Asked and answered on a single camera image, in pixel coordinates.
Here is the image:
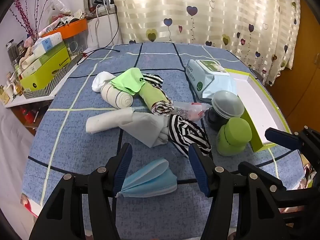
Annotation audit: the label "orange lidded plastic bin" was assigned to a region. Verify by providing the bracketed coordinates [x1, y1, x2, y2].
[41, 19, 89, 53]

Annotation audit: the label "green cardboard carton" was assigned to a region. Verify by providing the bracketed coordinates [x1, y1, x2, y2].
[20, 46, 70, 92]

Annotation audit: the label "beige rolled bandage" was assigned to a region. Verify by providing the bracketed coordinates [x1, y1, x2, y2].
[101, 83, 134, 110]

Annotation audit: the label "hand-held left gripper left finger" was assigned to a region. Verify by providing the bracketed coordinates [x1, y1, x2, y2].
[29, 142, 133, 240]

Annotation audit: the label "purple decorative branches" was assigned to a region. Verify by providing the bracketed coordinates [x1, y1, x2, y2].
[10, 0, 58, 38]

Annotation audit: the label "black white striped cloth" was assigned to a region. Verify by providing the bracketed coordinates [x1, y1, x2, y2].
[142, 73, 164, 90]
[168, 114, 212, 158]

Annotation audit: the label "dark glass jar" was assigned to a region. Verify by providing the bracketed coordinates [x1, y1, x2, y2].
[6, 39, 18, 63]

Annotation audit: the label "black cable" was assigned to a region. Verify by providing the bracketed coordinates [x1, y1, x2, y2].
[77, 5, 121, 65]

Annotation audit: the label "white cable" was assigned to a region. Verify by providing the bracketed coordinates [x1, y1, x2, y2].
[94, 2, 111, 48]

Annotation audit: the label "green cloth with patterned trim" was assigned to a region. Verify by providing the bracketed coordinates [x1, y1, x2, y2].
[139, 80, 174, 117]

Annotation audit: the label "white sock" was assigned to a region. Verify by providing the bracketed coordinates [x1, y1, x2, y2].
[91, 71, 112, 93]

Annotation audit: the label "light green cloth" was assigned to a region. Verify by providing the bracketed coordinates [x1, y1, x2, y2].
[109, 68, 145, 96]

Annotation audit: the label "black white patterned box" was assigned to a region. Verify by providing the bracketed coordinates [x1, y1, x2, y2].
[24, 52, 83, 99]

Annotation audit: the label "grey lidded jar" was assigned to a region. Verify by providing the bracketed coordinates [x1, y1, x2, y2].
[205, 90, 245, 131]

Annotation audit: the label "wooden wardrobe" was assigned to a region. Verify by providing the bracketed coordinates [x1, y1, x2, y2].
[265, 0, 320, 135]

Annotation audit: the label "white blue box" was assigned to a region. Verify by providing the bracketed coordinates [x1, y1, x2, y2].
[32, 32, 63, 57]

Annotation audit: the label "colourful printed bedding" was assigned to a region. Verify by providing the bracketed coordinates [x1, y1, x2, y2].
[297, 155, 316, 190]

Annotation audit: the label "blue face mask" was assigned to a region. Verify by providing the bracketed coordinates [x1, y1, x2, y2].
[115, 159, 178, 197]

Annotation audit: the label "red item under table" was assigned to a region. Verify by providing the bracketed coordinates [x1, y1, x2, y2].
[20, 106, 38, 123]

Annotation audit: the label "white non-woven cloth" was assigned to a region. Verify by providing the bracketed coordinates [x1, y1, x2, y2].
[86, 108, 170, 148]

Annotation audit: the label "crumpled clear plastic bag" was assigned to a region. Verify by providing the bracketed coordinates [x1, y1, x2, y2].
[49, 0, 73, 18]

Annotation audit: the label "wet wipes pack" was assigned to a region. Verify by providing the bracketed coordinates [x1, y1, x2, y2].
[184, 59, 238, 103]

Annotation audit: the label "green-rimmed white tray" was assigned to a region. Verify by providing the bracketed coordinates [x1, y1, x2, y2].
[225, 69, 292, 153]

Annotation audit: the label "clear plastic bag red print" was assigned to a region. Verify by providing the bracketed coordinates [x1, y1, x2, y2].
[172, 101, 213, 123]

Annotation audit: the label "cream curtain with hearts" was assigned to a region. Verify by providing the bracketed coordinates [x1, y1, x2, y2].
[105, 0, 302, 85]

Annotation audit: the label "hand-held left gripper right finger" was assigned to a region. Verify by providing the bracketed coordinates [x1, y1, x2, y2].
[188, 142, 292, 240]

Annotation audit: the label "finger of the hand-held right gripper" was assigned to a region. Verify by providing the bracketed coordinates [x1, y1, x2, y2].
[237, 161, 287, 193]
[264, 127, 303, 151]

